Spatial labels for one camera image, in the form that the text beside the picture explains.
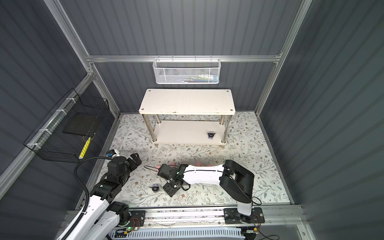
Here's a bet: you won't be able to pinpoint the purple striped toy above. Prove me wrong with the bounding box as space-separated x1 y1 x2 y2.
207 132 216 140

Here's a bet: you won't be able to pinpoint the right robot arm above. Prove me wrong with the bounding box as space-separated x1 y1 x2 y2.
157 160 255 217

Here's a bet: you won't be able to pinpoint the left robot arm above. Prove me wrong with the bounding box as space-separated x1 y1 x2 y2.
58 150 144 240

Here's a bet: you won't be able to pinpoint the white two-tier shelf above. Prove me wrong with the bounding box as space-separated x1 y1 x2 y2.
139 89 236 148

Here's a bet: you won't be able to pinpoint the dark purple toy left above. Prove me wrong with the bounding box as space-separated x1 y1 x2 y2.
151 184 160 193

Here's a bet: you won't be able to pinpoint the yellow label tag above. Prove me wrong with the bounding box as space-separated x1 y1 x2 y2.
79 137 92 160

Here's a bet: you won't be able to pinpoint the black pad in basket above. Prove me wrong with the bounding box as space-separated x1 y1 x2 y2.
63 113 101 137

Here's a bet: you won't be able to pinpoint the floral patterned mat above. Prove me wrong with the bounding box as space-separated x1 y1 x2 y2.
111 112 290 208

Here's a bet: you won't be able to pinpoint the items in white basket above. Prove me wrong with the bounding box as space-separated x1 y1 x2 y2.
178 74 219 84

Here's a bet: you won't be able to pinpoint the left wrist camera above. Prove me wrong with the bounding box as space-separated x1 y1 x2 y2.
106 149 120 159

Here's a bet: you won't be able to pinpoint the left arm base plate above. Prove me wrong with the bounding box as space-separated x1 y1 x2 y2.
118 211 146 229

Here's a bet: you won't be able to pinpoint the black wire mesh basket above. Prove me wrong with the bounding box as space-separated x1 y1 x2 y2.
24 91 110 163

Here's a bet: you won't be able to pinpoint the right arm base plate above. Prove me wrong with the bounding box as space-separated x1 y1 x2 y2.
224 207 265 225

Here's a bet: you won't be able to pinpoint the white ribbed cable duct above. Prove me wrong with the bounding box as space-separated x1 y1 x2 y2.
109 227 245 240

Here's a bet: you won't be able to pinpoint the white wire mesh basket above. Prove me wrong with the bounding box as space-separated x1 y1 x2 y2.
153 60 222 85

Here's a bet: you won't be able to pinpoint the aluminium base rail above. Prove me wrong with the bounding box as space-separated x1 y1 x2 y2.
130 205 308 229

